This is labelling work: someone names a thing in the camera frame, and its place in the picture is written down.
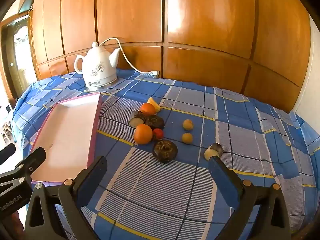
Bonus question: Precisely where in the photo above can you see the blue plaid cloth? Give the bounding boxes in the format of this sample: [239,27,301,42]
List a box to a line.
[11,69,320,240]

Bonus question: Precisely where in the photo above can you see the yellow orange wedge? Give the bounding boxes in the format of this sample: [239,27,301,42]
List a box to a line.
[147,97,162,113]

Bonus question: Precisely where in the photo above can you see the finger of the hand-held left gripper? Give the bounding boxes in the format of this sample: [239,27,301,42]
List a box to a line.
[0,144,16,165]
[0,147,47,196]

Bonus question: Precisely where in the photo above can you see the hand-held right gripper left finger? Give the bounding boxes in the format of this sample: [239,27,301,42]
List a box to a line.
[24,156,108,240]

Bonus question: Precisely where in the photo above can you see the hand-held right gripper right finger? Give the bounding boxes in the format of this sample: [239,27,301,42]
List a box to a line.
[208,155,292,240]

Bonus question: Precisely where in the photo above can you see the small wooden stool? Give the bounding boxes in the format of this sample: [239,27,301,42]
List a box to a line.
[0,122,12,143]

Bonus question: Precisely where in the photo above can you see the glass door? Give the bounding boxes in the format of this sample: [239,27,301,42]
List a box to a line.
[0,12,34,100]

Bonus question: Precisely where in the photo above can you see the dark water chestnut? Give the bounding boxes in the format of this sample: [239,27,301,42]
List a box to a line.
[145,115,165,130]
[152,140,178,163]

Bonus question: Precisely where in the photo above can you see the orange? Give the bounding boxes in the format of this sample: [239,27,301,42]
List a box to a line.
[139,103,156,116]
[133,124,153,145]

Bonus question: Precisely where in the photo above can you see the pink-rimmed white tray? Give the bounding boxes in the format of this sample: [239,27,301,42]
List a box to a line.
[30,92,103,183]

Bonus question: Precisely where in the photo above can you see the white kettle power cord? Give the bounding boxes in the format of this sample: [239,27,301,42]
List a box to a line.
[99,37,154,75]

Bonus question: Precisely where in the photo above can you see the white ceramic electric kettle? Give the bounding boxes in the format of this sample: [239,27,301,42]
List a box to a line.
[74,41,122,91]

